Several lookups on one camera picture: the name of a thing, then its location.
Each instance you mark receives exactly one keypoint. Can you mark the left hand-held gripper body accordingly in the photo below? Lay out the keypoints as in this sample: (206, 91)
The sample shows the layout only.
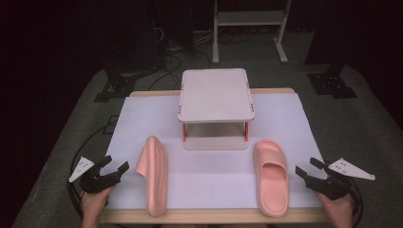
(98, 182)

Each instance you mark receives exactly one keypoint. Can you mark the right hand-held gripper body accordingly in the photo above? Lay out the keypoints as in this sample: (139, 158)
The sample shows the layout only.
(332, 186)

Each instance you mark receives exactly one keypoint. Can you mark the pink foam slipper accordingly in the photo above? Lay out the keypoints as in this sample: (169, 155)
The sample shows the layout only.
(272, 180)
(155, 177)

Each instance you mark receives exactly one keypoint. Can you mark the white rack with orange legs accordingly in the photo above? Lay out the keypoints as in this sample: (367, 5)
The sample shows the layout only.
(215, 95)

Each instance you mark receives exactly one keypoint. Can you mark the person's left hand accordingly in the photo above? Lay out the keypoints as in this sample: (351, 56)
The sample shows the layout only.
(95, 201)

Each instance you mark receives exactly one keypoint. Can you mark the person's right hand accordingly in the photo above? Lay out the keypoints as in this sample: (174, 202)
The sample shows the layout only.
(337, 207)

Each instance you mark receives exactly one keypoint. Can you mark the black stand base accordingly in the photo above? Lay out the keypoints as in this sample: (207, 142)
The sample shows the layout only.
(331, 84)
(115, 87)

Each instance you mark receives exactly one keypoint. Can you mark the white table cover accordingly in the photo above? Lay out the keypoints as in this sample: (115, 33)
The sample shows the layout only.
(209, 180)

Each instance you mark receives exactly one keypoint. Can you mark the wooden table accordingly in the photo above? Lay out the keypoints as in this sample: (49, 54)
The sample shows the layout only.
(206, 216)

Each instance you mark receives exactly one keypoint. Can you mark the white metal stand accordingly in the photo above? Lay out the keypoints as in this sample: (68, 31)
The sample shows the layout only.
(250, 17)

